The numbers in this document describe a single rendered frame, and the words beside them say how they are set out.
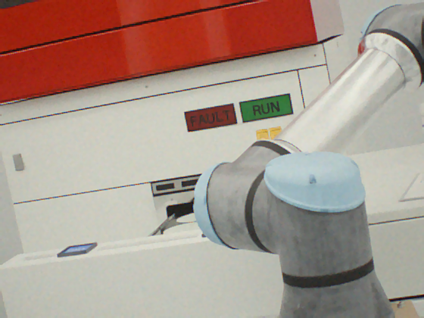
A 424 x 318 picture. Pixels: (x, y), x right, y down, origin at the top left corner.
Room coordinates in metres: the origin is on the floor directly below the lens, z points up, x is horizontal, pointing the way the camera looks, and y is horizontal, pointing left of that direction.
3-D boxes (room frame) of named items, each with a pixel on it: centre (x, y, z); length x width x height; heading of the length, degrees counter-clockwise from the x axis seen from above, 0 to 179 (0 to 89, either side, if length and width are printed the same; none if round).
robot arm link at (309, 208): (1.11, -0.11, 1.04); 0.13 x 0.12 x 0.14; 36
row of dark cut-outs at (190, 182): (2.06, -0.06, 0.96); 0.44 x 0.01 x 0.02; 76
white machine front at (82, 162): (2.11, 0.11, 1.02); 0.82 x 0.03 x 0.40; 76
